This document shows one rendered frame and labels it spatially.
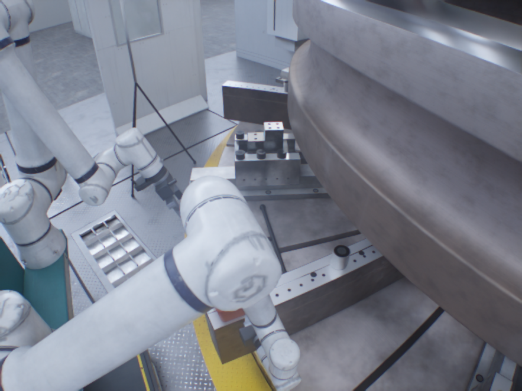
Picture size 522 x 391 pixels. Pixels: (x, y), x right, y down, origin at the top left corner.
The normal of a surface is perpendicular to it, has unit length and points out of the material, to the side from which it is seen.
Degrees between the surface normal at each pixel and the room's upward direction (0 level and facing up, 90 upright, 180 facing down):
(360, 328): 0
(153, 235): 0
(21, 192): 9
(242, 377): 0
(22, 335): 56
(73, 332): 28
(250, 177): 90
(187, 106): 37
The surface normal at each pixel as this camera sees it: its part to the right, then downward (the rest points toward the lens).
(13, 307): 0.07, -0.85
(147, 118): 0.42, -0.33
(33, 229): 0.81, 0.39
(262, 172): 0.06, 0.64
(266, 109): -0.33, 0.61
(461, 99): -0.86, 0.33
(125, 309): -0.24, -0.27
